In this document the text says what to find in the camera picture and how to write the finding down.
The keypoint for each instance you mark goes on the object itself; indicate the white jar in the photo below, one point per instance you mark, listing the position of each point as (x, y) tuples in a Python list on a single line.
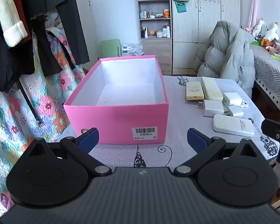
[(159, 33)]

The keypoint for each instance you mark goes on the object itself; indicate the wooden bookshelf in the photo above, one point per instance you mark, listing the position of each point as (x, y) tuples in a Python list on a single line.
[(154, 49)]

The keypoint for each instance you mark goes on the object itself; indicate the pink cardboard box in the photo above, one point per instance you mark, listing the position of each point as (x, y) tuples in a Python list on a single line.
[(112, 119)]

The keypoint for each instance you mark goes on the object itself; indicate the white power bank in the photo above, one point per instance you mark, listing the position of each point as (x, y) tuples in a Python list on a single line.
[(233, 124)]

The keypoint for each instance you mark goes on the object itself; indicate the teal hanging pocket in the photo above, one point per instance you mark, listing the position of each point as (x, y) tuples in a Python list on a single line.
[(180, 7)]

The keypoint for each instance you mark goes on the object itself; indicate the black jacket with white piping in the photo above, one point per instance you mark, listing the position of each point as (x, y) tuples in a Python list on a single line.
[(4, 65)]

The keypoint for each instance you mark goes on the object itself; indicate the grey puffer jacket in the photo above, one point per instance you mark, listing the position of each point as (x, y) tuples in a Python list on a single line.
[(226, 56)]

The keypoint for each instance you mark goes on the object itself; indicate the white bottle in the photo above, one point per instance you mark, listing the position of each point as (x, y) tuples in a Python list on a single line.
[(168, 31)]

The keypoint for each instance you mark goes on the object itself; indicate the floral quilt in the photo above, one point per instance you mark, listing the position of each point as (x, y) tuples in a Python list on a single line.
[(49, 102)]

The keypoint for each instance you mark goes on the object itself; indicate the red garment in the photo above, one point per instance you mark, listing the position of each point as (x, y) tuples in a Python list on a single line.
[(22, 11)]

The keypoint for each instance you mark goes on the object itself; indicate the black garment with frilled hem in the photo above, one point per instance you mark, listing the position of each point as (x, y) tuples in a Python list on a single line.
[(44, 39)]

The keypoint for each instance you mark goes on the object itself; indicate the light wooden wardrobe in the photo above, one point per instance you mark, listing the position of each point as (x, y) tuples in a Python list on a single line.
[(200, 28)]

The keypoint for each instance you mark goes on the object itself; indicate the dark grey coat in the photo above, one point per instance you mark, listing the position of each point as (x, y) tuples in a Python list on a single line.
[(71, 23)]

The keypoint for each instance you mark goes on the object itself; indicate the patterned grey tablecloth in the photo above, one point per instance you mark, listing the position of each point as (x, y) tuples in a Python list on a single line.
[(270, 74)]

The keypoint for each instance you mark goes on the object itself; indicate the white goose plush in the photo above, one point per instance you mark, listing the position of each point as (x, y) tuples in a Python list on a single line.
[(259, 29), (271, 32)]

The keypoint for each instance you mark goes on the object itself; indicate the black belt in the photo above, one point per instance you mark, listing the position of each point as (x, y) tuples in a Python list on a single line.
[(29, 102)]

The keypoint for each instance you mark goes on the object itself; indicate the cream coat with fleece cuff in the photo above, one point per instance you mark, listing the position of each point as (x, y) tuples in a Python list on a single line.
[(8, 16)]

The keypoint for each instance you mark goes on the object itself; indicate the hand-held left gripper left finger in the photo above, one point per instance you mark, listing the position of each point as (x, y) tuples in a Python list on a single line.
[(89, 138)]

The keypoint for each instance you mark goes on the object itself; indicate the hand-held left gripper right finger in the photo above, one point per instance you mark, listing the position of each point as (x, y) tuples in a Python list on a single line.
[(197, 141)]

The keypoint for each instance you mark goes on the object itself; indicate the square white power adapter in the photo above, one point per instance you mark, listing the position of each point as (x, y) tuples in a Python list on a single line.
[(212, 108)]

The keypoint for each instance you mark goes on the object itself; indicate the plastic bag of tissue packs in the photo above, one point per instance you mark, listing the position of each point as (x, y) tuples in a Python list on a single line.
[(131, 49)]

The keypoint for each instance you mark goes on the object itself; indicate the small white plug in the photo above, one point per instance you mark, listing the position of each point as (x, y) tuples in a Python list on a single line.
[(244, 104)]

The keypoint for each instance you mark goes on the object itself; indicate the pink curtain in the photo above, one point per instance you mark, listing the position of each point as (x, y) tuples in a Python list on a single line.
[(253, 2)]

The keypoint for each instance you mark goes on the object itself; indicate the white printed cloth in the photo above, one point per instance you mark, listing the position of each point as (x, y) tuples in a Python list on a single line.
[(184, 121)]

